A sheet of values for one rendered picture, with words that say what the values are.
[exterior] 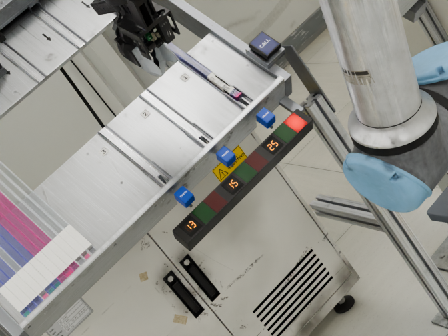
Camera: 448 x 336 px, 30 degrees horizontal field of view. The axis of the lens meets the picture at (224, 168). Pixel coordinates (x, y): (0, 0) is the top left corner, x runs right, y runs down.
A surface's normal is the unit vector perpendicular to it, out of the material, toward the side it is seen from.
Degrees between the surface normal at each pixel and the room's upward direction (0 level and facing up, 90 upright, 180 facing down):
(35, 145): 90
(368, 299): 0
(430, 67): 7
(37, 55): 43
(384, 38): 108
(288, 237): 90
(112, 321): 90
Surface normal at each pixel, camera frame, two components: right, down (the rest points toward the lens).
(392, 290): -0.56, -0.74
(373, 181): -0.57, 0.76
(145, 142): -0.10, -0.48
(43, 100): 0.47, 0.09
